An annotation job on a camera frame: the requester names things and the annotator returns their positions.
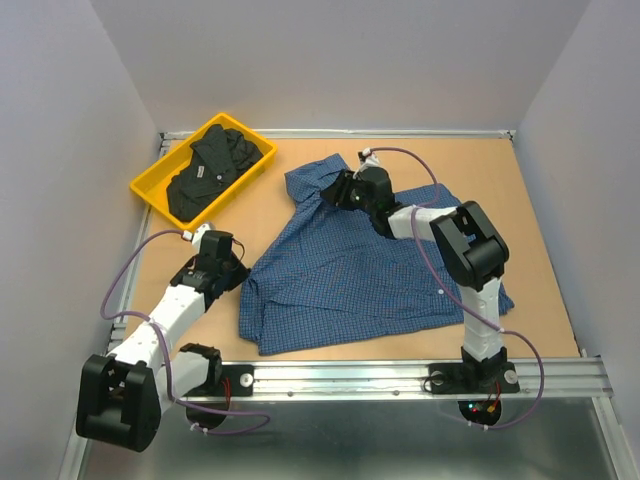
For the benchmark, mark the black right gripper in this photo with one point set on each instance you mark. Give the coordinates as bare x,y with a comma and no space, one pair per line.
338,190

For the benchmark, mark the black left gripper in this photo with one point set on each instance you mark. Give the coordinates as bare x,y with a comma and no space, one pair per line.
240,274

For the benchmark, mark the blue plaid long sleeve shirt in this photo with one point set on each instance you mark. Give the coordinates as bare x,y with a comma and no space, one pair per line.
329,278

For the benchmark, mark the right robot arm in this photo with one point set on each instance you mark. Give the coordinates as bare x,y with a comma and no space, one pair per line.
474,255

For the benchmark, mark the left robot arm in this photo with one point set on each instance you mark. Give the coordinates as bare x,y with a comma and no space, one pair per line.
124,393

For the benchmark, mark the yellow plastic bin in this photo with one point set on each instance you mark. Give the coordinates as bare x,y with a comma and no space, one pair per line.
152,183

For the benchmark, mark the black striped shirt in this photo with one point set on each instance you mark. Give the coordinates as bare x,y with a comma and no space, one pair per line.
218,159

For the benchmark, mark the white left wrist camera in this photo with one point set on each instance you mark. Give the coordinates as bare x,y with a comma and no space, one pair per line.
195,237

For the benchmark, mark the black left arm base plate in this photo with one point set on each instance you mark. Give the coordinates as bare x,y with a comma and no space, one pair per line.
235,380

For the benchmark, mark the aluminium back rail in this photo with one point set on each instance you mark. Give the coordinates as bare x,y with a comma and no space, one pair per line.
385,133

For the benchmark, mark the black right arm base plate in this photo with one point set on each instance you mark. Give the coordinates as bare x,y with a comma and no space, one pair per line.
468,378

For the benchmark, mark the aluminium front rail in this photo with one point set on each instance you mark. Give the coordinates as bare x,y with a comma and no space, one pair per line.
380,380

